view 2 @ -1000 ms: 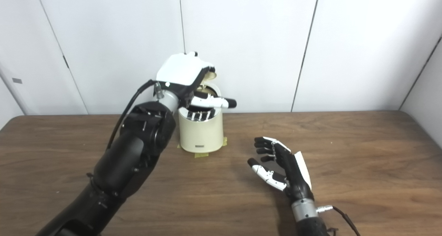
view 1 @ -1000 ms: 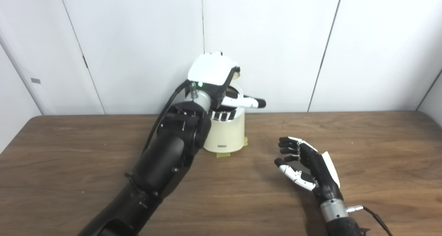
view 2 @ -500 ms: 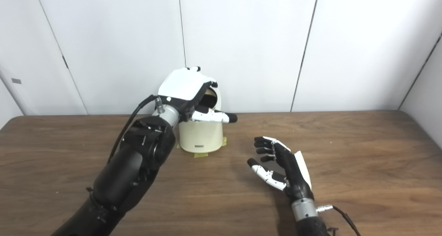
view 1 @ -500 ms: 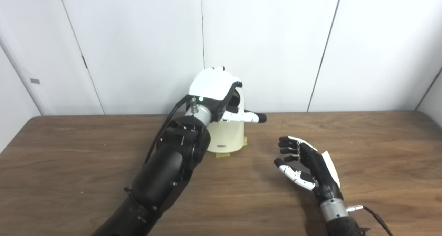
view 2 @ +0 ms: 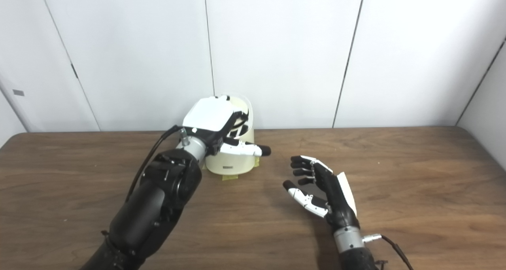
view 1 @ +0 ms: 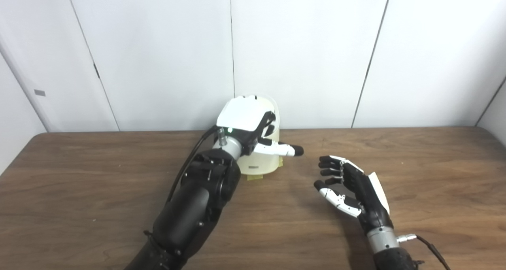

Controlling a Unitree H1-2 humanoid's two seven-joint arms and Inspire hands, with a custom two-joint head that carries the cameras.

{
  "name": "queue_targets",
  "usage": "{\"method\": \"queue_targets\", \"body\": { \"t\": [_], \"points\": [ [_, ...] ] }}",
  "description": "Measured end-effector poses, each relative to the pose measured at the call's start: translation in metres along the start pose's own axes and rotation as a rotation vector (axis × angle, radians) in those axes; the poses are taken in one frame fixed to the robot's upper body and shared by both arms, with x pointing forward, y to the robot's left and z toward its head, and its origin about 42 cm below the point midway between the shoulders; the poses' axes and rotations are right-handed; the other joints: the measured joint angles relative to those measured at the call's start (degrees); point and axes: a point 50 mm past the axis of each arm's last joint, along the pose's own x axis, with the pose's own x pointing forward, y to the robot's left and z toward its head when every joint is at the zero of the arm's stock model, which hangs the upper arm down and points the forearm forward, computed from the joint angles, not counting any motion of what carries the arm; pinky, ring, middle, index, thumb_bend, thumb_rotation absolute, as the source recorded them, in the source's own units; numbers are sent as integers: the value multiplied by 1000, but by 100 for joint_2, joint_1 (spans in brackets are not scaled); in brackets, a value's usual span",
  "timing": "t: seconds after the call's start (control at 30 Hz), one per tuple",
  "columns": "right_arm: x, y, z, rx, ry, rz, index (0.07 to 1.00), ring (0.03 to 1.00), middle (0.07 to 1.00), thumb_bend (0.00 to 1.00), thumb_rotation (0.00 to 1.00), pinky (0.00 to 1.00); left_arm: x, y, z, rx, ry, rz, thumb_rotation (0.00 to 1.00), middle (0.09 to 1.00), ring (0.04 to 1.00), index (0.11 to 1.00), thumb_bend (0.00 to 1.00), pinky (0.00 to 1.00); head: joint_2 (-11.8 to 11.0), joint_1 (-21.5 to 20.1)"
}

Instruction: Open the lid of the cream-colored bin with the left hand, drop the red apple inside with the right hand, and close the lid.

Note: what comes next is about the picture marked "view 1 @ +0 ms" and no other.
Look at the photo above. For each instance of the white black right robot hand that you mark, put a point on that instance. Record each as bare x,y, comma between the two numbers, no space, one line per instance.
371,199

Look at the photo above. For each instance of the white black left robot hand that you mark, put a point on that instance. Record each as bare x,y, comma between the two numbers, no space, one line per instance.
241,116

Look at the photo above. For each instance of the cream-colored bin body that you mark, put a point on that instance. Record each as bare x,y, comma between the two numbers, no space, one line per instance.
261,163

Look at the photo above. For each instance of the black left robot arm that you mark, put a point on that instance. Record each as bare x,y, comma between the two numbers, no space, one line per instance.
189,206

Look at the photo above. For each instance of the wide yellow tape piece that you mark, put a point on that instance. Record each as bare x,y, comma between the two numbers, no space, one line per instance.
255,177

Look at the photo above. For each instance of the black wall panel hinge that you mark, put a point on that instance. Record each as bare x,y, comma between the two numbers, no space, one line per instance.
96,71

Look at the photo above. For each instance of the grey wall label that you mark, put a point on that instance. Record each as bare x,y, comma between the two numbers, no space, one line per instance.
39,92

